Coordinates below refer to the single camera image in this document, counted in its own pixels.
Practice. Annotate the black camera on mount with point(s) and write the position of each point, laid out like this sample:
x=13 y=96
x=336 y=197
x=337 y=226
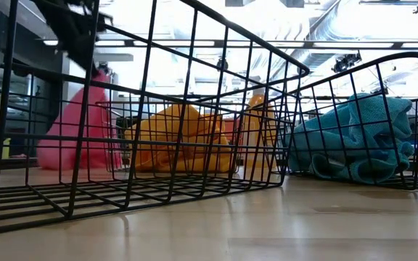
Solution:
x=345 y=63

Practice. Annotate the teal microfiber towel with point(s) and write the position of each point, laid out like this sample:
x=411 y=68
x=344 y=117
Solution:
x=339 y=163

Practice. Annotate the light blue microfiber towel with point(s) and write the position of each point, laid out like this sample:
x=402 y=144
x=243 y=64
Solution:
x=374 y=116

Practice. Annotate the orange microfiber towel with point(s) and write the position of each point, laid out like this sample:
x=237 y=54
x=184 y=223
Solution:
x=218 y=159
x=165 y=127

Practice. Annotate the pink microfiber towel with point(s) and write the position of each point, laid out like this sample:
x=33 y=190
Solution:
x=49 y=152

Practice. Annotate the black round clamp knob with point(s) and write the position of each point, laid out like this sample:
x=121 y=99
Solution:
x=222 y=64

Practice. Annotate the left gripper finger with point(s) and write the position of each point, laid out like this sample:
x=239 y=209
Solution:
x=91 y=59
x=73 y=54

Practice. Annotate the yellow green container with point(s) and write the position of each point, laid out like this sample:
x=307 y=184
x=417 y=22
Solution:
x=6 y=148

